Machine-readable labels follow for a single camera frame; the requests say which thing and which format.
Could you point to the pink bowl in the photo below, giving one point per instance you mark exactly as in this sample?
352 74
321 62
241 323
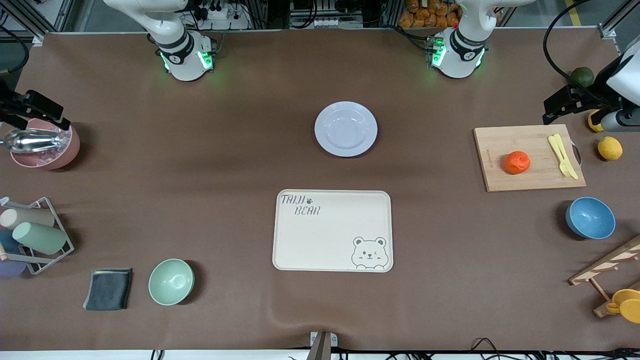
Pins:
50 159

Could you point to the cream bear print tray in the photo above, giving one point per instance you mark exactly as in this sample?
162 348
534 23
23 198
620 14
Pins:
330 235

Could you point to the purple cup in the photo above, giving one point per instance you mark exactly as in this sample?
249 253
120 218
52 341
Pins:
10 268

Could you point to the wooden cutting board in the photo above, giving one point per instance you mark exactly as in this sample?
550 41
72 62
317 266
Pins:
520 145

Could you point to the white round plate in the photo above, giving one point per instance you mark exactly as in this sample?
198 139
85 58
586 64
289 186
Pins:
346 129

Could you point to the brown table mat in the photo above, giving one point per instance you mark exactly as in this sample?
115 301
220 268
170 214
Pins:
450 280

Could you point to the white power strip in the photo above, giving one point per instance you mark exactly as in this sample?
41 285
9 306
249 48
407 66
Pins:
222 17

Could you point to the yellow plastic fork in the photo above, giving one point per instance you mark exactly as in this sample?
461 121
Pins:
567 162

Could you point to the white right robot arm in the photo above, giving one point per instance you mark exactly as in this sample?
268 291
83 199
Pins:
185 65

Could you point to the yellow mug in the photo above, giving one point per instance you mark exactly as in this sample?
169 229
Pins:
627 305

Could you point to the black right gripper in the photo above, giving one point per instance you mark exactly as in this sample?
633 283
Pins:
10 107

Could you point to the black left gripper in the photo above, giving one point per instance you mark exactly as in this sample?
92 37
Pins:
591 100

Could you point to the pale green cup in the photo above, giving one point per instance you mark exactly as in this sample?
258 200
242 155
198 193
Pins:
40 238

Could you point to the pale green bowl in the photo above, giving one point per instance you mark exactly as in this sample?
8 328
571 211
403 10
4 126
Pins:
171 282

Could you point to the blue cup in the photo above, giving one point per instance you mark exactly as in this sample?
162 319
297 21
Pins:
7 242

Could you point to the yellow lemon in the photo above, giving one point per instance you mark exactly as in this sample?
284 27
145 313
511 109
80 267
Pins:
594 122
610 148

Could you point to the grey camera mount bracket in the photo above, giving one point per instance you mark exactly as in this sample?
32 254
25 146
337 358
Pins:
321 345

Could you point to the orange fruit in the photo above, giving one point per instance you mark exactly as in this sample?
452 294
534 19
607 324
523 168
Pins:
517 162

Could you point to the dark green lime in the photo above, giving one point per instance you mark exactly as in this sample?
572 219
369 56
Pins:
582 76

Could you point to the blue bowl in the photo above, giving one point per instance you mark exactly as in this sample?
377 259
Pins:
591 217

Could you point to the wooden peg rack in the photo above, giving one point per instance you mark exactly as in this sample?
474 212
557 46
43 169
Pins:
607 262

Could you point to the shiny metal scoop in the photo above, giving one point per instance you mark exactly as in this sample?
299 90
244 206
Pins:
27 141

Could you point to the yellow plastic knife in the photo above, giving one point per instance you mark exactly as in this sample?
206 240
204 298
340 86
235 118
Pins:
554 145

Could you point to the bag of orange fruit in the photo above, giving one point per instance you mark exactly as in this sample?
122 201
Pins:
430 15

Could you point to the beige cup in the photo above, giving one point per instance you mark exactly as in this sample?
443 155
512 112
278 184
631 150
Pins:
27 217

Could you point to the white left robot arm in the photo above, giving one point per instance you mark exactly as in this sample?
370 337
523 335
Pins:
457 62

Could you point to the dark grey folded cloth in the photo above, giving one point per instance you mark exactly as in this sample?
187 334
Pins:
107 289

